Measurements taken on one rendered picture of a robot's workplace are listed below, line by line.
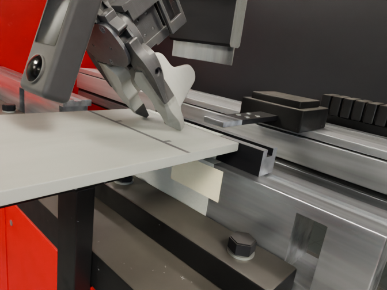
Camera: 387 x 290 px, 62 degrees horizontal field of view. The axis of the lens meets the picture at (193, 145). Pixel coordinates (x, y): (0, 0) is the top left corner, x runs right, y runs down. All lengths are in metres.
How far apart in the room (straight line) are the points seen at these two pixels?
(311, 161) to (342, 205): 0.26
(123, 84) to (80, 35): 0.10
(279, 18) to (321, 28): 0.12
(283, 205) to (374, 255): 0.08
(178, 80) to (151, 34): 0.05
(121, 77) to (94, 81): 0.70
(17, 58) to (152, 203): 0.88
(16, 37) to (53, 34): 0.90
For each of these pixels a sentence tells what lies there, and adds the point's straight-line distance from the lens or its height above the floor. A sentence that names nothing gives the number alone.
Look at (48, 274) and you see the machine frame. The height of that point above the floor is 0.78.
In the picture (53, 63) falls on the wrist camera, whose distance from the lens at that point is 0.28.
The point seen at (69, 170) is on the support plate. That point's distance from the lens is 0.24.
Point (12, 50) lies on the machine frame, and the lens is 1.19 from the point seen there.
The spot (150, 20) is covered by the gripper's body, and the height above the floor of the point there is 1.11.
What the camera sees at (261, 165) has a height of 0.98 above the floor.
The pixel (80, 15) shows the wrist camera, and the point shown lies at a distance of 0.29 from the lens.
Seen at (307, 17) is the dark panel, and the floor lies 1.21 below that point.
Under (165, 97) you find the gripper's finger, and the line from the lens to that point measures 0.32.
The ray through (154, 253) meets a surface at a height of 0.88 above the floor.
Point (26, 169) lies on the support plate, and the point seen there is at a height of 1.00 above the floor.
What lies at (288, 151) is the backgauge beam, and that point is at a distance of 0.61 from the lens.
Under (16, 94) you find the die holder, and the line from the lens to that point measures 0.87.
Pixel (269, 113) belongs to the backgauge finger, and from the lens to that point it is 0.56.
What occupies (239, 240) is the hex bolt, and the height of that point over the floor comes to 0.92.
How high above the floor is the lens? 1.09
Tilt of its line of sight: 16 degrees down
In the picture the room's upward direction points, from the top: 8 degrees clockwise
